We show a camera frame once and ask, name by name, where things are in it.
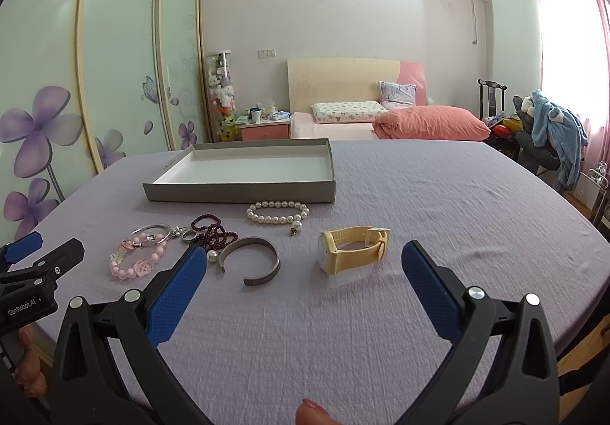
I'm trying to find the pink bead bracelet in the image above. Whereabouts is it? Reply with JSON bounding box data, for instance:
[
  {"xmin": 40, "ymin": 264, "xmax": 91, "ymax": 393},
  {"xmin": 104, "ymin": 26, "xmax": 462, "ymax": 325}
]
[{"xmin": 108, "ymin": 237, "xmax": 169, "ymax": 282}]

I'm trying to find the white pearl bracelet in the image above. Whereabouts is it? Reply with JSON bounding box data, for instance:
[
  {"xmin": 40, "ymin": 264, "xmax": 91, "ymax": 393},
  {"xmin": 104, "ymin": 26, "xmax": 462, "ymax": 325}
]
[{"xmin": 245, "ymin": 199, "xmax": 311, "ymax": 227}]

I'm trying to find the salmon folded duvet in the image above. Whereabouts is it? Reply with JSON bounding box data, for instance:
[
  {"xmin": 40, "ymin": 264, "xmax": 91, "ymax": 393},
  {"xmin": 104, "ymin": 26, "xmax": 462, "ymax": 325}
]
[{"xmin": 372, "ymin": 105, "xmax": 490, "ymax": 142}]

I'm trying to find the yellow wrist watch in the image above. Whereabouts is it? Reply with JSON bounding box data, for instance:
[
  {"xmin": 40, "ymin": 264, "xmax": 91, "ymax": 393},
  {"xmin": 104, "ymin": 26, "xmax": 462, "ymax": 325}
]
[{"xmin": 318, "ymin": 226, "xmax": 390, "ymax": 275}]

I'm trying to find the white mug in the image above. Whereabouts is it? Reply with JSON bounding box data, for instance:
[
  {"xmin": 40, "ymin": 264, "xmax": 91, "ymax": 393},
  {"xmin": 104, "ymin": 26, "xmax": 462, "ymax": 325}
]
[{"xmin": 250, "ymin": 108, "xmax": 263, "ymax": 123}]

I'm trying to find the right hand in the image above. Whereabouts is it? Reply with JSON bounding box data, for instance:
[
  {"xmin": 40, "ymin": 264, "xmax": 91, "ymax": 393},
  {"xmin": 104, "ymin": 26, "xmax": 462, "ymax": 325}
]
[{"xmin": 295, "ymin": 398, "xmax": 339, "ymax": 425}]

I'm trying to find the purple table cloth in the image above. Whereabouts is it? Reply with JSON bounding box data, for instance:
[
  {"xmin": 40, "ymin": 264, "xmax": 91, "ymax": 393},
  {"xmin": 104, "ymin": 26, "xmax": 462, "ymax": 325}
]
[{"xmin": 39, "ymin": 140, "xmax": 609, "ymax": 424}]

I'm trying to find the floral sliding wardrobe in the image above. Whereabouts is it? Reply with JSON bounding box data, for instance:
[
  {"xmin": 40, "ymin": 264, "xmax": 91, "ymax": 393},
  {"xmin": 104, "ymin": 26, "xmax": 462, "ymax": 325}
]
[{"xmin": 1, "ymin": 0, "xmax": 210, "ymax": 241}]

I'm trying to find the grey cardboard tray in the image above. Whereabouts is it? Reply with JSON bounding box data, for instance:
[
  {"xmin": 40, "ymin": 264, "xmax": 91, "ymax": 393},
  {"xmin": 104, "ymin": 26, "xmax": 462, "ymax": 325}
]
[{"xmin": 143, "ymin": 139, "xmax": 336, "ymax": 204}]

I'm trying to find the small purple patterned pillow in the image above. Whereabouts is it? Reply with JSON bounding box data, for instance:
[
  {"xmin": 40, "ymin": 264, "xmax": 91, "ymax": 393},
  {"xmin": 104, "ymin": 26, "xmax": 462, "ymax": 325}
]
[{"xmin": 379, "ymin": 81, "xmax": 417, "ymax": 106}]

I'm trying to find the wall socket plate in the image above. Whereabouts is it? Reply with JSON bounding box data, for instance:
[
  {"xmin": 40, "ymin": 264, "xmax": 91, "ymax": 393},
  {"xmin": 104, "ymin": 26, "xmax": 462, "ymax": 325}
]
[{"xmin": 257, "ymin": 48, "xmax": 276, "ymax": 59}]

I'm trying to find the pink curtain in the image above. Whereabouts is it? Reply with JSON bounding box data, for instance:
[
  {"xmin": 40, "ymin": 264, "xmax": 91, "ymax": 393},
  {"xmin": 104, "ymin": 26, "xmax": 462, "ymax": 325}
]
[{"xmin": 522, "ymin": 0, "xmax": 609, "ymax": 173}]

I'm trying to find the plush toy display tube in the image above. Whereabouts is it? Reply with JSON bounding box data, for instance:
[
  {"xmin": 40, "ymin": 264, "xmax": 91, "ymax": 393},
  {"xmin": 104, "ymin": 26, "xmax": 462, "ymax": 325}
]
[{"xmin": 205, "ymin": 50, "xmax": 238, "ymax": 142}]

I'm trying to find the grey metal cuff bangle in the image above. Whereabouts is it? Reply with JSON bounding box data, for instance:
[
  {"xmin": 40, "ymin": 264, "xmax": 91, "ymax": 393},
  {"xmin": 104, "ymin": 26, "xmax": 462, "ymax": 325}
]
[{"xmin": 218, "ymin": 237, "xmax": 281, "ymax": 288}]

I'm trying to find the left hand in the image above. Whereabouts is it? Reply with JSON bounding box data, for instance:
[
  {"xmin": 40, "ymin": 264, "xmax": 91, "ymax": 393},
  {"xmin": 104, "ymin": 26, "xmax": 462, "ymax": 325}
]
[{"xmin": 13, "ymin": 326, "xmax": 48, "ymax": 397}]

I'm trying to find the dark red bead necklace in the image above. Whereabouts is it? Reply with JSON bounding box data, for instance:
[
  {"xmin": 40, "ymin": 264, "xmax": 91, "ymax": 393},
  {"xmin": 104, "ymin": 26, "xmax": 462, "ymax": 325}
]
[{"xmin": 190, "ymin": 213, "xmax": 239, "ymax": 255}]

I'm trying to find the dark wooden chair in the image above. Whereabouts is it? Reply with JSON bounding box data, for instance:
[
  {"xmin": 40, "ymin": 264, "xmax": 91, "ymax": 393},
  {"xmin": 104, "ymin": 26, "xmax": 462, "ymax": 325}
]
[{"xmin": 478, "ymin": 79, "xmax": 508, "ymax": 119}]

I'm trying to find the blue clothing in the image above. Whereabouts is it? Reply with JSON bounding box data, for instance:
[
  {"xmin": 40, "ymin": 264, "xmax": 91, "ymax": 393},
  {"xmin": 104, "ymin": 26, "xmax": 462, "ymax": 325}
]
[{"xmin": 531, "ymin": 90, "xmax": 588, "ymax": 193}]

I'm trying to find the thin silver bangle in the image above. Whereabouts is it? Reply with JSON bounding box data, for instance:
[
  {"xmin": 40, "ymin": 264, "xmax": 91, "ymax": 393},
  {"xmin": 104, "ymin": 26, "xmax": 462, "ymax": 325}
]
[{"xmin": 128, "ymin": 224, "xmax": 173, "ymax": 247}]

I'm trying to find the pearl pendant charm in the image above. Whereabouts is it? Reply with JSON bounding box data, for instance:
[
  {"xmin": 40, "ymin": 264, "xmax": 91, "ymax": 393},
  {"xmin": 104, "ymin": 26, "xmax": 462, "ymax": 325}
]
[{"xmin": 291, "ymin": 221, "xmax": 302, "ymax": 235}]

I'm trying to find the floral white pillow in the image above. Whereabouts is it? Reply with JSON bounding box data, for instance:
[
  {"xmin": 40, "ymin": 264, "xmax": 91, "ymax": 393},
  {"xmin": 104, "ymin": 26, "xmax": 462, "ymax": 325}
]
[{"xmin": 311, "ymin": 101, "xmax": 387, "ymax": 123}]

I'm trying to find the pink bedside table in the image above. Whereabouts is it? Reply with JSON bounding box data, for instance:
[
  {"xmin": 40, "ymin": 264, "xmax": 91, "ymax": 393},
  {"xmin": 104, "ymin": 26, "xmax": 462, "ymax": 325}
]
[{"xmin": 236, "ymin": 115, "xmax": 289, "ymax": 141}]

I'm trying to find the bed with beige headboard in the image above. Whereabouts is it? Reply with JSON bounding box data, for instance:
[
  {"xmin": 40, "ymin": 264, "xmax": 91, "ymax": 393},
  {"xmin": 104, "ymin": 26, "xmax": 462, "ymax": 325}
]
[{"xmin": 286, "ymin": 59, "xmax": 446, "ymax": 140}]

